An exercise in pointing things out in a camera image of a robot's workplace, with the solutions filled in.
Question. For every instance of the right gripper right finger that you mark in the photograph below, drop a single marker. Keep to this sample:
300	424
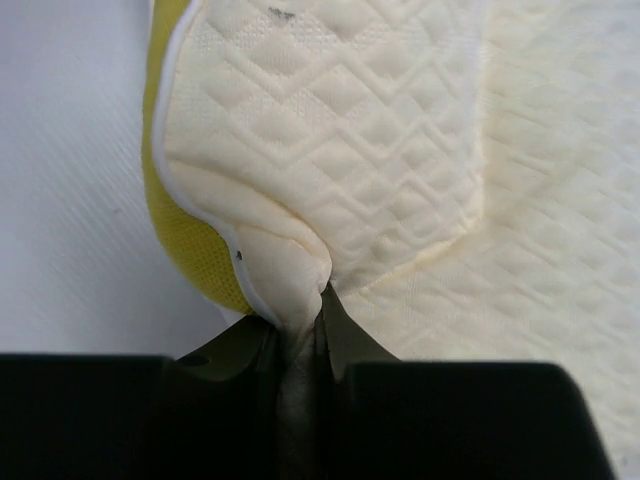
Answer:
340	342

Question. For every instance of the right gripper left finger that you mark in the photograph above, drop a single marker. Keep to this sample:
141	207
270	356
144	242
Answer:
232	353

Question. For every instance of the cream yellow-edged pillow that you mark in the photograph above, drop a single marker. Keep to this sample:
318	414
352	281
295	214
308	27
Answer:
465	175

